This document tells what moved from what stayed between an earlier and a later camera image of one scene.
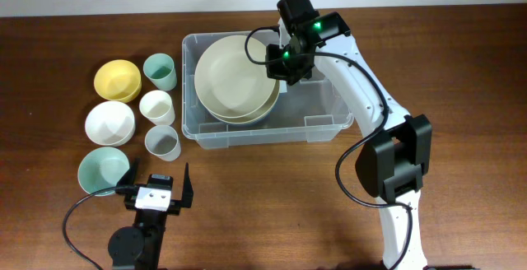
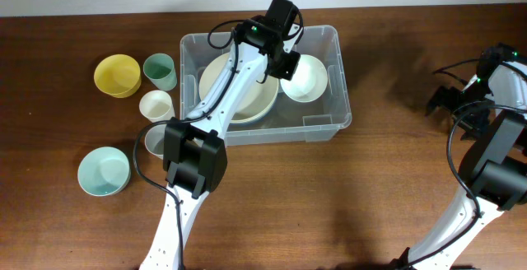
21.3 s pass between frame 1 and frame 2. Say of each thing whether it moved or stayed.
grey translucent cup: stayed
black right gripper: moved
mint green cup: stayed
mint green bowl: stayed
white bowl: moved
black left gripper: moved
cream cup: stayed
